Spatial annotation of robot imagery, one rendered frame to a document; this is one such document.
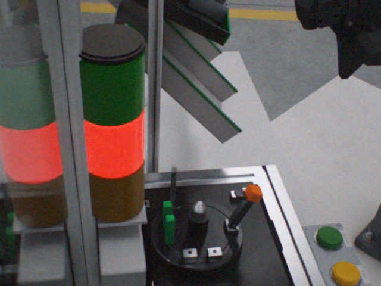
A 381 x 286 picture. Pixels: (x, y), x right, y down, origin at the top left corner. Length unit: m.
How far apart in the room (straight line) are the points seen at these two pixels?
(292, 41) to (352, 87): 2.06
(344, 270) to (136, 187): 0.47
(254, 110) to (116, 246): 0.86
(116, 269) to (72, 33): 0.19
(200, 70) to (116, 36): 0.65
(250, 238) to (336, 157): 0.42
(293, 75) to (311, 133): 1.90
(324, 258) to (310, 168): 0.34
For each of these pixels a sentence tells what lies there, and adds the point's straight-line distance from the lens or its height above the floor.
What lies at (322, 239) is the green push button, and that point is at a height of 0.97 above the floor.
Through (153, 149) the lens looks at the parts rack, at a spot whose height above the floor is 0.99.
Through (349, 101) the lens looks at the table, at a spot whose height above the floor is 0.86.
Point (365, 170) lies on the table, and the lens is 1.18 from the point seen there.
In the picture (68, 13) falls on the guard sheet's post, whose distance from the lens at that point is 0.34.
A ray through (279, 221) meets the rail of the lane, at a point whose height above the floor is 0.96.
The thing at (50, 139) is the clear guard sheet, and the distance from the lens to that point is 0.24.
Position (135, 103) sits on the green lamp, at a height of 1.38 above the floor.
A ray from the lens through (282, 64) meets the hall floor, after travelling 3.21.
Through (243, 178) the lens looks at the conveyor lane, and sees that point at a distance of 0.94.
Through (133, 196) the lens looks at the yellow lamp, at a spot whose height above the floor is 1.28.
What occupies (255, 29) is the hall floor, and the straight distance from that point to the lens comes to 3.56.
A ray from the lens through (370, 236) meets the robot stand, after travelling 1.01.
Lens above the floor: 1.59
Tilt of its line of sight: 40 degrees down
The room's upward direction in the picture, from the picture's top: 5 degrees clockwise
